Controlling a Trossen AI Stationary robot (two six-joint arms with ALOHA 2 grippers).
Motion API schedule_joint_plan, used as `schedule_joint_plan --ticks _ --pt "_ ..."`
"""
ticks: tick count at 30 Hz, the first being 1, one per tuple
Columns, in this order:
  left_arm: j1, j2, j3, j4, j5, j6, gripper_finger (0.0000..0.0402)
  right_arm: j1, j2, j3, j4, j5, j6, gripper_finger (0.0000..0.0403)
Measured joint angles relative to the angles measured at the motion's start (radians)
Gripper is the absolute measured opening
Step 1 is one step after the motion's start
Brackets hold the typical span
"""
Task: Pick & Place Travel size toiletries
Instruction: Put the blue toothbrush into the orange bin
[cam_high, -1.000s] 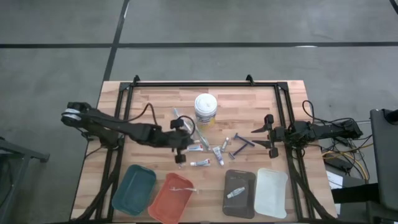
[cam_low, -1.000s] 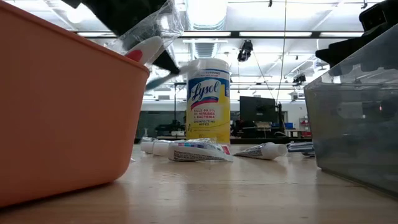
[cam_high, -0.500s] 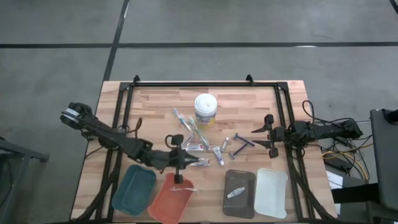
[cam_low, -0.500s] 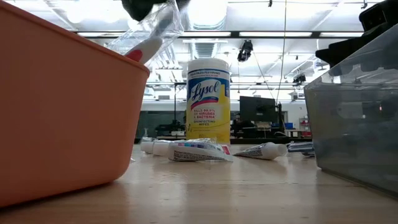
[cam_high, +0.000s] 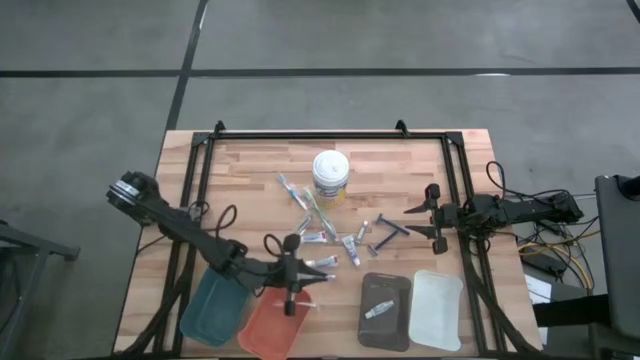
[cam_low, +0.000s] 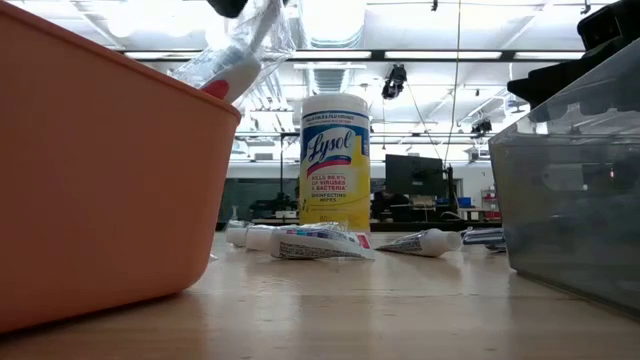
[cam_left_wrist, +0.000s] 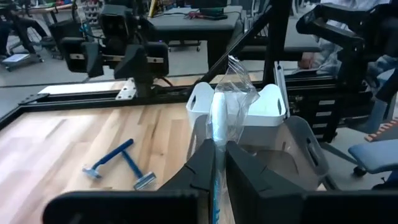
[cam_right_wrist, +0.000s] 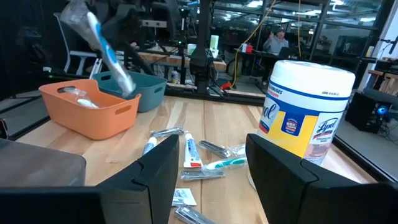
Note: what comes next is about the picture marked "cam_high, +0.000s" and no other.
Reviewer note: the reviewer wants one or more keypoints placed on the dark grey transparent tray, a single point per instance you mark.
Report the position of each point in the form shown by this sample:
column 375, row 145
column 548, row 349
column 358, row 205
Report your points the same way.
column 395, row 335

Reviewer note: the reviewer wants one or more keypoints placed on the black power brick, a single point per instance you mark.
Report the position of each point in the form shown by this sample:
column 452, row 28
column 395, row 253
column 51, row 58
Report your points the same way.
column 545, row 263

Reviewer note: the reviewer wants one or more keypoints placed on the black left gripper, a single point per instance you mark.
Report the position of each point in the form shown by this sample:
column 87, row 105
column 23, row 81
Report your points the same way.
column 292, row 277

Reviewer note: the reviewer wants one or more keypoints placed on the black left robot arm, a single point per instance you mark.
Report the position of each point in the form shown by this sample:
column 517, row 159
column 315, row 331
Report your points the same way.
column 170, row 220

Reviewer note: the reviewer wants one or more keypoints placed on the teal plastic tray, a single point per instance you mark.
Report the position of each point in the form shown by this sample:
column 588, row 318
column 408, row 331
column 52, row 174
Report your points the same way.
column 215, row 315

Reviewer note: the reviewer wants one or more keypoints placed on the yellow Lysol wipes canister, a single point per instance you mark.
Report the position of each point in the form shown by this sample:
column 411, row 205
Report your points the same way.
column 330, row 175

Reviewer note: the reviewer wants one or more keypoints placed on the small silver tube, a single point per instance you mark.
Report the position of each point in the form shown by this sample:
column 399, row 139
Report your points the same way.
column 304, row 224
column 361, row 231

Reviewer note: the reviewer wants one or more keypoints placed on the black metal table frame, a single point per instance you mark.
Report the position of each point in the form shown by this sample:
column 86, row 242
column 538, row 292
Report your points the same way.
column 325, row 135

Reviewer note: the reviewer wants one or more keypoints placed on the grey metal stand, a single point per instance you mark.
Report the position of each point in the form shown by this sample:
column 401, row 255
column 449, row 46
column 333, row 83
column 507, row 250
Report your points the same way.
column 30, row 245

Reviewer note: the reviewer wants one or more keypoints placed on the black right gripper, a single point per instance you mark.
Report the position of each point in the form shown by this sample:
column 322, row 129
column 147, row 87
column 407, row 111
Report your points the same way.
column 447, row 215

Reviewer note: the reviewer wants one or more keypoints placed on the white paper sheet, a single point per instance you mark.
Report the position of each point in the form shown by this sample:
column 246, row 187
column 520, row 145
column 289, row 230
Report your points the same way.
column 537, row 290

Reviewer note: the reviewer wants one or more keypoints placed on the white plastic tray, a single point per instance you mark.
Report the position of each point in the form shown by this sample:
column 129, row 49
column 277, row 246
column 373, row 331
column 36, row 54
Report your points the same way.
column 435, row 310

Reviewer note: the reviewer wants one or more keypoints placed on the orange plastic tray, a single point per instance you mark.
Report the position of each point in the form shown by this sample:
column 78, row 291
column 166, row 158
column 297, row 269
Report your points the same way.
column 270, row 330

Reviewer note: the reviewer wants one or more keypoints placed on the blue disposable razor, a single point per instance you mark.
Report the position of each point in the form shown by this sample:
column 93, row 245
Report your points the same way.
column 384, row 242
column 392, row 226

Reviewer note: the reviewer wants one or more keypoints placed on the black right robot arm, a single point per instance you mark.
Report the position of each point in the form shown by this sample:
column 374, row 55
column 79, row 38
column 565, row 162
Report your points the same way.
column 525, row 210

